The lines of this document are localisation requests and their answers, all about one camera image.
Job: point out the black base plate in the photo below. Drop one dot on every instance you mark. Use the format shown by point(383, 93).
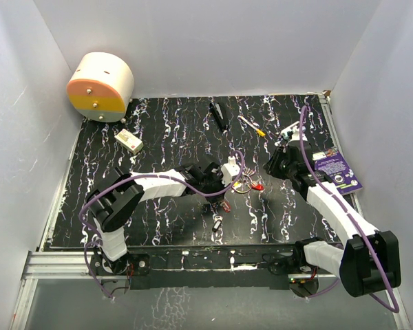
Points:
point(290, 276)

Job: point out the black stapler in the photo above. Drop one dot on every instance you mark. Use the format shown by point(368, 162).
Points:
point(219, 113)

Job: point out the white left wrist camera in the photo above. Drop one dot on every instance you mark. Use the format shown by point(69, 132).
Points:
point(230, 171)

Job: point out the red tag key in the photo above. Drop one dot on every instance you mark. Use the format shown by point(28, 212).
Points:
point(225, 205)

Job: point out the white round drawer cabinet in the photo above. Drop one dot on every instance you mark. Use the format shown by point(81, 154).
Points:
point(101, 87)

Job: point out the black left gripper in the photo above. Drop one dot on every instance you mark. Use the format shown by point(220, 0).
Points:
point(215, 199)

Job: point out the black key tag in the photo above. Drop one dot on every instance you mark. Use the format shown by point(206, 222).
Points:
point(217, 225)

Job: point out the metal keyring with keys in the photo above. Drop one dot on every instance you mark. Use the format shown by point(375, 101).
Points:
point(244, 184)

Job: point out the aluminium frame rail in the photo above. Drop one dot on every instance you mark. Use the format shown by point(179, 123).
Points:
point(69, 264)

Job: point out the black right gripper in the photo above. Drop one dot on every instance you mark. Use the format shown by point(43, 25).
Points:
point(272, 166)

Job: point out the pale green cardboard box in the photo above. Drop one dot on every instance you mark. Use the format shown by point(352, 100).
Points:
point(129, 141)

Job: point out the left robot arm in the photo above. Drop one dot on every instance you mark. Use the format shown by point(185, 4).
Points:
point(112, 210)

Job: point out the red key with silver blade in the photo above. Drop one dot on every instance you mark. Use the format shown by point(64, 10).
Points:
point(258, 187)

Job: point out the purple booklet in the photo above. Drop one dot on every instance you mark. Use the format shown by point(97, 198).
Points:
point(332, 162)

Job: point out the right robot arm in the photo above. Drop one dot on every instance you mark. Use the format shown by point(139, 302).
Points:
point(369, 260)

